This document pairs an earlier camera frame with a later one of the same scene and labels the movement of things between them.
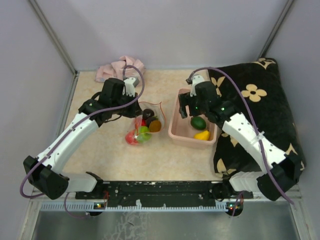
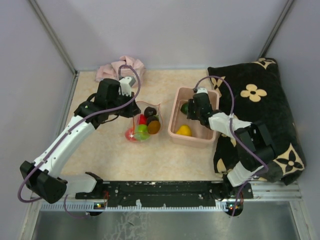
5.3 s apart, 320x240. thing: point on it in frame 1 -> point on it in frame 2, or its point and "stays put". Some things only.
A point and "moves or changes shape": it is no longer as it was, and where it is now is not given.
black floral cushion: [264, 84] stays put
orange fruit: [155, 126] stays put
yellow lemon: [204, 135] -> [184, 130]
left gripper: [135, 111] stays put
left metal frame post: [53, 35] stays put
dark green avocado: [198, 123] moves or changes shape
